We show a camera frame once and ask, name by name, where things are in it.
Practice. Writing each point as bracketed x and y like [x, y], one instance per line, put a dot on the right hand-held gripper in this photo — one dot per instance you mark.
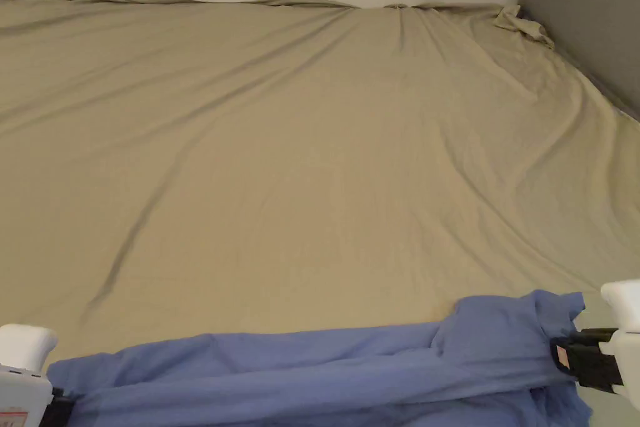
[626, 327]

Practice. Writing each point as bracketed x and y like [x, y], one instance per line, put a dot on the bed with beige sheet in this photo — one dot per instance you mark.
[280, 147]

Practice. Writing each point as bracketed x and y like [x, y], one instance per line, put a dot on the blue shirt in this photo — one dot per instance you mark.
[320, 377]

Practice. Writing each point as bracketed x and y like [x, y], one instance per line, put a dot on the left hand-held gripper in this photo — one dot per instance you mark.
[22, 377]

